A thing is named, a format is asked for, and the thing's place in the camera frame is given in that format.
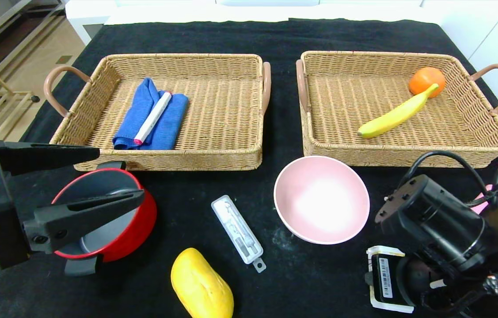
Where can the pink saucepan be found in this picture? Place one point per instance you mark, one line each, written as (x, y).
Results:
(482, 210)

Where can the blue folded towel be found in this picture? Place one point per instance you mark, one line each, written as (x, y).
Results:
(167, 126)

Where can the orange fruit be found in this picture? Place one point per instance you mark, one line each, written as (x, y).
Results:
(425, 78)

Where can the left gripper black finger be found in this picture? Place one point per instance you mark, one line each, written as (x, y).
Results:
(45, 155)
(54, 229)

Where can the white marker pen pink cap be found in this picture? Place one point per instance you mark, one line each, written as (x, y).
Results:
(153, 117)

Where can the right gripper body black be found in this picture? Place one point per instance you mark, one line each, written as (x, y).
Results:
(383, 278)

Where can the black tablecloth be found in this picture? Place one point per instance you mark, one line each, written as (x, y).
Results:
(187, 35)

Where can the pink bowl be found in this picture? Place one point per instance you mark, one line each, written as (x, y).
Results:
(321, 201)

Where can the yellow mango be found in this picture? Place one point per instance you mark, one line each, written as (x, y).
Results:
(200, 287)

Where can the clear plastic thermometer case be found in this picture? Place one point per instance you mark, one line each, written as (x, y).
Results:
(235, 229)

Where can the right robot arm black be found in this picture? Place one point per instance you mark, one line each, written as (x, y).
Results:
(443, 221)

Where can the yellow banana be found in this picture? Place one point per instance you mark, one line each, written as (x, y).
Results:
(390, 119)

